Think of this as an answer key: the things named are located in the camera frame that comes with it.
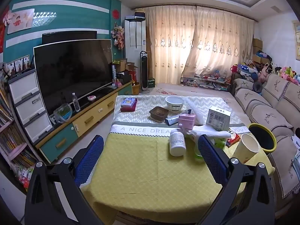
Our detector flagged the clear plastic bag with green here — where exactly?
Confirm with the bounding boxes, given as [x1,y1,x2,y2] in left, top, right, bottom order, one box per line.
[53,103,73,124]

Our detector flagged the white plastic drawer unit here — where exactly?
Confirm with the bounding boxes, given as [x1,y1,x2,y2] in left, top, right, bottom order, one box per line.
[8,68,54,146]

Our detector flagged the yellow and teal television cabinet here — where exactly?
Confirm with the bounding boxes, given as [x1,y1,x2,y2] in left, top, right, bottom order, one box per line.
[35,81,134,164]

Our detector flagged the dark round cushion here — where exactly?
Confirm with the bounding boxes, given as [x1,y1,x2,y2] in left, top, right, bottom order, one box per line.
[253,81,264,94]

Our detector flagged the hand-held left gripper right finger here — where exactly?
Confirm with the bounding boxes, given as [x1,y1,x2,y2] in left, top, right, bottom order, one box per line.
[196,135,275,225]

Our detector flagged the beige embroidered curtain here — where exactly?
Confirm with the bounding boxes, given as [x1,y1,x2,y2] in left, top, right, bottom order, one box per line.
[183,6,255,87]
[143,6,197,85]

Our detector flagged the blue star-print bag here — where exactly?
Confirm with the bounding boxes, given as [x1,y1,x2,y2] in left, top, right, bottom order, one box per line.
[237,64,258,77]

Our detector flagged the large black television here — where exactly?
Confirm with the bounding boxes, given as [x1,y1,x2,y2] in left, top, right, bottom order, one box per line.
[33,39,113,118]

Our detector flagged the box on air conditioner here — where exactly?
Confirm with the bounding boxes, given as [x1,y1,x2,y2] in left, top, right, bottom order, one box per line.
[125,10,146,20]

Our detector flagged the white and green drink bottle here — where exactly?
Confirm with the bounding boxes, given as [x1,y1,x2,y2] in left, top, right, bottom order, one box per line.
[193,136,230,163]

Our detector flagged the beige sofa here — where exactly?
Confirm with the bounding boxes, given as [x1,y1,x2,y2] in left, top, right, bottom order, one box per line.
[231,73,300,216]

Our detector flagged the small black television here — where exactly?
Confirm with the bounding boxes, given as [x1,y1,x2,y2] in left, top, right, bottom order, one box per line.
[42,30,98,45]

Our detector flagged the row of photo frames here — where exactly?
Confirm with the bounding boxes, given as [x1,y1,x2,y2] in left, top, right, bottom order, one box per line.
[7,55,30,75]

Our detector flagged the white paper bowl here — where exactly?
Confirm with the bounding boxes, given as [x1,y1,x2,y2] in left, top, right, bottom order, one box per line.
[165,96,185,113]

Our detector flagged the stack of cardboard boxes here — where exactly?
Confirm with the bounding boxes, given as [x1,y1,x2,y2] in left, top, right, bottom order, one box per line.
[252,38,263,54]

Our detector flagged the wall poster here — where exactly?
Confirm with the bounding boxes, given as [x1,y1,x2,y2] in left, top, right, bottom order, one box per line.
[7,8,35,35]

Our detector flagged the white carton with barcode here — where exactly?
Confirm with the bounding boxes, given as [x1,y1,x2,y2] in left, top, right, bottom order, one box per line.
[206,106,231,132]

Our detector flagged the yellow and white printed tablecloth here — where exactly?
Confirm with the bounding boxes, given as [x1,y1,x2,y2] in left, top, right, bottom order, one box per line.
[80,95,276,218]

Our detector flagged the white foam sheet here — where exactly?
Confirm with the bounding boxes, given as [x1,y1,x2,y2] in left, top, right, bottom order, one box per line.
[183,97,210,126]

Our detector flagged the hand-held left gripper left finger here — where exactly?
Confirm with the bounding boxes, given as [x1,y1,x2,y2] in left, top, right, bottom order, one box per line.
[25,135,105,225]

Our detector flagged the white paper cup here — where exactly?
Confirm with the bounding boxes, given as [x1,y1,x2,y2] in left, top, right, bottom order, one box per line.
[232,133,260,164]

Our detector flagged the blue squeeze tube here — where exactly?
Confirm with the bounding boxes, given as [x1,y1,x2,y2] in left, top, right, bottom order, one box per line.
[164,109,193,126]

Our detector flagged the shelf of books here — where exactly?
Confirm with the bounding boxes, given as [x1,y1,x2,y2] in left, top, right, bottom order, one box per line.
[0,75,38,193]

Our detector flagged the pink small box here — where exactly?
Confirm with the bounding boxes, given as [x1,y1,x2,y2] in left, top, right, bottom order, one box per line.
[178,114,196,130]

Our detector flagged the blue card box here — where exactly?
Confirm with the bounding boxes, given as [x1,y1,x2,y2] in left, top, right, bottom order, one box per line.
[121,98,137,108]

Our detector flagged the pile of plush toys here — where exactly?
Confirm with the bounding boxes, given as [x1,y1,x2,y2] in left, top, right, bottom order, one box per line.
[256,62,300,86]

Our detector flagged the clear water bottle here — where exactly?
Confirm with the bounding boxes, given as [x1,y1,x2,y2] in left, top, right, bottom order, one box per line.
[71,92,81,112]

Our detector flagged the framed wall certificate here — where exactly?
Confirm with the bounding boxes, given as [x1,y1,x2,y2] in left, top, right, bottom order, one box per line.
[292,20,300,60]

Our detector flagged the white pill bottle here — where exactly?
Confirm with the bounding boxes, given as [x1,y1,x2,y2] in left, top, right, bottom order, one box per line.
[169,128,187,157]

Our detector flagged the white crumpled paper towel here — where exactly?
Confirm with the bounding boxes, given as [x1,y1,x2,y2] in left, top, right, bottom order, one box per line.
[185,124,232,139]

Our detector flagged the yellow bin with black bag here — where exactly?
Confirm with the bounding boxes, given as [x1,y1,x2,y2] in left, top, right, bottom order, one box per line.
[248,123,276,155]

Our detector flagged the grey tower fan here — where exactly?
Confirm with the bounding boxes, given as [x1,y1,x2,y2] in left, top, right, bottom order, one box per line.
[140,51,149,91]

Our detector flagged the red snack packet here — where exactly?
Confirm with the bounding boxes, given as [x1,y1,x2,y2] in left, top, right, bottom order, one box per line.
[226,133,241,148]

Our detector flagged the open cardboard boxes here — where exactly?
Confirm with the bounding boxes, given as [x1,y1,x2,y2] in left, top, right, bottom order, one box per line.
[114,60,139,75]

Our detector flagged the hanging flower decoration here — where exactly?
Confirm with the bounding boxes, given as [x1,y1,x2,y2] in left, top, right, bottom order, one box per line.
[111,22,125,50]

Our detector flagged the low shelf of toys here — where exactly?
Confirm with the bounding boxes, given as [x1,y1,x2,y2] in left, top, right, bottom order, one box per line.
[180,74,231,91]

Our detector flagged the brown plastic tray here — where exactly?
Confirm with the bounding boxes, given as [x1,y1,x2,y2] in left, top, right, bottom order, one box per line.
[149,106,170,120]

